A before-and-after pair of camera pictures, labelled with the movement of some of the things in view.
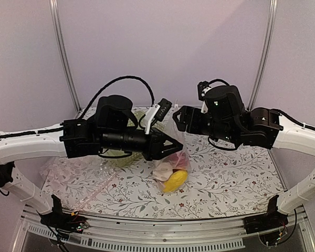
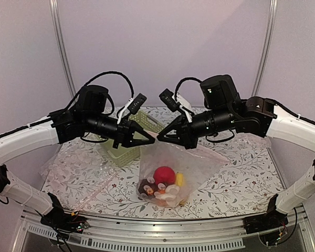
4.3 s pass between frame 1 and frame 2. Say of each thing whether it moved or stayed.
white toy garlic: moved
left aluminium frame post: stayed
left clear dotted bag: stayed
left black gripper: moved
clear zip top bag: moved
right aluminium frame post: stayed
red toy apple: moved
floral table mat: stayed
